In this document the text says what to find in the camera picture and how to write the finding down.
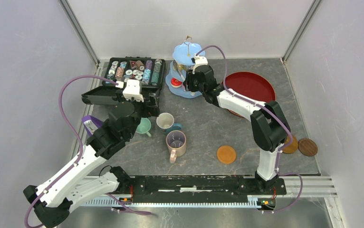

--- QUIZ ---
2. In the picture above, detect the mint green cup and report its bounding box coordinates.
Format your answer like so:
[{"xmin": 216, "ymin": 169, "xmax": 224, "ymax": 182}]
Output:
[{"xmin": 135, "ymin": 118, "xmax": 152, "ymax": 137}]

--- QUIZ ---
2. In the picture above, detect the dark brown wooden coaster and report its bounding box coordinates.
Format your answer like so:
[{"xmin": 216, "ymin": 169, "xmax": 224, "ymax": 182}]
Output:
[{"xmin": 298, "ymin": 138, "xmax": 318, "ymax": 157}]

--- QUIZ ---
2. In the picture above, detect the rose gold marble mug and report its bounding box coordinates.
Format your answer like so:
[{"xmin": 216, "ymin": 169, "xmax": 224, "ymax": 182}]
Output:
[{"xmin": 166, "ymin": 130, "xmax": 187, "ymax": 163}]

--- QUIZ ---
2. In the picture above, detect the black poker chip case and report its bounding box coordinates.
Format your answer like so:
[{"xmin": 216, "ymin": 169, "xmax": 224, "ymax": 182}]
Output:
[{"xmin": 81, "ymin": 57, "xmax": 166, "ymax": 105}]

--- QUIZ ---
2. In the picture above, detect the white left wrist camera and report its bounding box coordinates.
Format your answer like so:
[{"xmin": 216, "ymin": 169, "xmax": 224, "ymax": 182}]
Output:
[{"xmin": 115, "ymin": 79, "xmax": 144, "ymax": 102}]

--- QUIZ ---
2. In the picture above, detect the light orange wooden coaster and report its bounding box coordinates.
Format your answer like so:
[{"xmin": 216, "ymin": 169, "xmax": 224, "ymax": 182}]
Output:
[{"xmin": 216, "ymin": 145, "xmax": 237, "ymax": 164}]

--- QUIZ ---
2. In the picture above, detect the white mug blue handle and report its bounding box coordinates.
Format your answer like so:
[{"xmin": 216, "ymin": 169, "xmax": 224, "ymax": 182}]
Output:
[{"xmin": 156, "ymin": 113, "xmax": 182, "ymax": 134}]

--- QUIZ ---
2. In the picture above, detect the red frosted donut cake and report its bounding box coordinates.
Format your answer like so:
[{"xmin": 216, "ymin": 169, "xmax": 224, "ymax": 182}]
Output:
[{"xmin": 170, "ymin": 77, "xmax": 183, "ymax": 88}]

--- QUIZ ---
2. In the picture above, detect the blue three-tier cake stand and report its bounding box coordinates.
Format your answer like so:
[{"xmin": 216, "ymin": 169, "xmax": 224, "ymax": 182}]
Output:
[{"xmin": 165, "ymin": 36, "xmax": 202, "ymax": 99}]

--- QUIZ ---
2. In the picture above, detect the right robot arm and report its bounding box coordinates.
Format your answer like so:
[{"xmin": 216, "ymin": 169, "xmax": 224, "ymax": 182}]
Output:
[{"xmin": 183, "ymin": 65, "xmax": 291, "ymax": 194}]

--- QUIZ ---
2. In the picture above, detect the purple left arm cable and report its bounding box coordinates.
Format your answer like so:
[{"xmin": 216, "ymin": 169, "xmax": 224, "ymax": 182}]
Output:
[{"xmin": 24, "ymin": 74, "xmax": 120, "ymax": 228}]

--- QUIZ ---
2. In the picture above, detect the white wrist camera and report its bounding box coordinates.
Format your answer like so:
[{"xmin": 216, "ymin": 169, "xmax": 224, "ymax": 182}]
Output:
[
  {"xmin": 192, "ymin": 55, "xmax": 208, "ymax": 74},
  {"xmin": 115, "ymin": 79, "xmax": 144, "ymax": 102}
]

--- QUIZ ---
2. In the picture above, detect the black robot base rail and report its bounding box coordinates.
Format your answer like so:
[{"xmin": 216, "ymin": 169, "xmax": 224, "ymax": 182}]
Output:
[{"xmin": 75, "ymin": 175, "xmax": 337, "ymax": 211}]

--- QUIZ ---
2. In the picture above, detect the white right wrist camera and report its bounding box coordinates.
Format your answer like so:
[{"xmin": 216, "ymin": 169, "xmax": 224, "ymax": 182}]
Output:
[{"xmin": 192, "ymin": 55, "xmax": 208, "ymax": 74}]

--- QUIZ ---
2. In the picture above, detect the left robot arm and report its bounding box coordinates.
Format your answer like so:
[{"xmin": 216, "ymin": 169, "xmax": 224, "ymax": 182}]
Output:
[{"xmin": 23, "ymin": 92, "xmax": 158, "ymax": 228}]

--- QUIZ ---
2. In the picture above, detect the medium brown wooden coaster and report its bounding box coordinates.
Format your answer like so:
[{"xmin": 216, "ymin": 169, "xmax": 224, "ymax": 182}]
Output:
[{"xmin": 282, "ymin": 135, "xmax": 298, "ymax": 154}]

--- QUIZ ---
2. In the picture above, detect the round red serving tray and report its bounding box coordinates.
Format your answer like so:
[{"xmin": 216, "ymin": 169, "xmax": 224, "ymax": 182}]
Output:
[{"xmin": 218, "ymin": 72, "xmax": 276, "ymax": 120}]

